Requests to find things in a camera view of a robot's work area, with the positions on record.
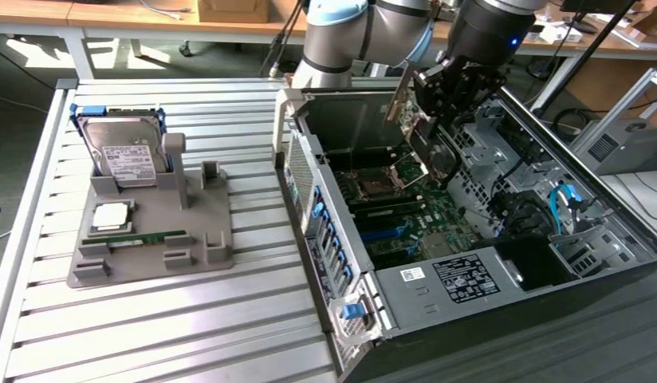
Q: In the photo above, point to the metal disk bay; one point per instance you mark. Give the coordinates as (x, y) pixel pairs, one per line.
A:
(599, 247)

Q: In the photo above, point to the silver chipset heatsink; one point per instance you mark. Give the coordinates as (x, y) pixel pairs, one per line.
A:
(438, 244)

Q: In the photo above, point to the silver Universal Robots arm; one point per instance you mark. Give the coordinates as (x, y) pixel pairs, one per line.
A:
(333, 40)

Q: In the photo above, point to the green Dell motherboard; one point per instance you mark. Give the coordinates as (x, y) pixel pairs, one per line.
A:
(439, 207)

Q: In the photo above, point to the black monitor with stand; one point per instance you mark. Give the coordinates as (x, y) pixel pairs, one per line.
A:
(578, 4)

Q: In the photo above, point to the Nvidia graphics card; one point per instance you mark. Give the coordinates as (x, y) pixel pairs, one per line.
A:
(437, 155)

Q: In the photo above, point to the silver CPU chip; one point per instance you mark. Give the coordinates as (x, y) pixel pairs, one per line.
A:
(111, 217)

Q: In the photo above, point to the open black PC case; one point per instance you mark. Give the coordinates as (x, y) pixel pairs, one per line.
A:
(519, 339)

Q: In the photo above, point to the blue expansion slot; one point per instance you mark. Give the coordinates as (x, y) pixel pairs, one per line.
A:
(381, 235)

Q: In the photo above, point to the small white box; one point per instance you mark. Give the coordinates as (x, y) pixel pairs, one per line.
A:
(559, 35)

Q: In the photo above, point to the hard disk in blue caddy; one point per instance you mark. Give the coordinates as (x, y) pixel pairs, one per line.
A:
(123, 151)

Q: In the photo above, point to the dark RAM stick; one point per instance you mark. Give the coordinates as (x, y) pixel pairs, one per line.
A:
(386, 207)

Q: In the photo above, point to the brown cardboard box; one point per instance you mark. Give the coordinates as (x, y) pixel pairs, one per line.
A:
(653, 20)
(231, 10)

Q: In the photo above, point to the aluminium profile frame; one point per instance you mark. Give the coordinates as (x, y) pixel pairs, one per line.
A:
(649, 84)

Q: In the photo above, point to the grey power supply unit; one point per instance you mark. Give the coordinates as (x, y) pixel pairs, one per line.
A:
(455, 279)

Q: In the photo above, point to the large blue case latch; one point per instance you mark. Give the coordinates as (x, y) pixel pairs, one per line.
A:
(351, 311)

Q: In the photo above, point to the black stand pole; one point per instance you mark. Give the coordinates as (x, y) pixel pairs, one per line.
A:
(589, 50)

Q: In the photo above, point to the grey plastic parts rack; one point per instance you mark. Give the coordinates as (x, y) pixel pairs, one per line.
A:
(147, 263)

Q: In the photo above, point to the metal socket cover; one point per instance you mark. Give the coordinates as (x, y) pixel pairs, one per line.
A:
(405, 171)

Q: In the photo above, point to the wooden desk white frame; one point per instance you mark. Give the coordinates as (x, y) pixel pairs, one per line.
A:
(621, 47)
(41, 16)

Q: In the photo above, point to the black caster wheel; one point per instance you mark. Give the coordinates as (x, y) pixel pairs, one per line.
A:
(186, 48)

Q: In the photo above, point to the green RAM stick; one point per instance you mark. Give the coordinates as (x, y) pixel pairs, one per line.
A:
(142, 238)

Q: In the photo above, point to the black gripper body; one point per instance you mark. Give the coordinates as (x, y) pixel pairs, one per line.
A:
(487, 36)

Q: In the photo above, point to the CPU socket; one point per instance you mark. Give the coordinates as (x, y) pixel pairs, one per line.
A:
(373, 185)

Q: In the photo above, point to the blue card retention latch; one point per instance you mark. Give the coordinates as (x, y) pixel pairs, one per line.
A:
(341, 258)
(318, 210)
(347, 276)
(327, 228)
(334, 243)
(315, 194)

